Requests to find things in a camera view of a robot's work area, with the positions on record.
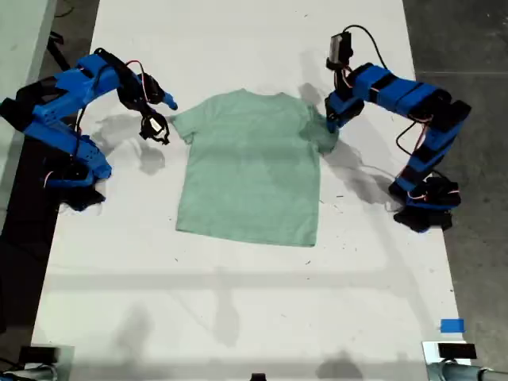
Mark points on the black camera stalk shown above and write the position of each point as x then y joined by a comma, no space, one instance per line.
146,110
341,79

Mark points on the pale green T-shirt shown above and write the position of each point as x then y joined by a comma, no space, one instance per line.
250,170

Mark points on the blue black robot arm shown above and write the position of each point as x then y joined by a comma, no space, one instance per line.
79,79
405,95

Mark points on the grey blue object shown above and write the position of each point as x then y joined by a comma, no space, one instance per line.
35,375
456,373

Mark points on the black camera box, grey face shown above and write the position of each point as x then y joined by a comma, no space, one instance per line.
339,49

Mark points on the small black block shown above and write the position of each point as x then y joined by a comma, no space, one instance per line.
259,377

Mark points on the white plate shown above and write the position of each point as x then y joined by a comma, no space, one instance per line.
430,351

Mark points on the short blue tape strip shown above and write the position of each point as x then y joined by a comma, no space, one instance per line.
452,325

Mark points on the small black box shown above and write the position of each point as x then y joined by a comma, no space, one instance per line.
456,351
37,354

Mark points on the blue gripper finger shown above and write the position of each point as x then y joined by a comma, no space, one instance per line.
335,126
329,125
168,105
168,99

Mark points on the black stand leg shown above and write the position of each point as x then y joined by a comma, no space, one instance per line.
59,53

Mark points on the pale side table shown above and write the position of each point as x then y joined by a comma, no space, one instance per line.
20,47

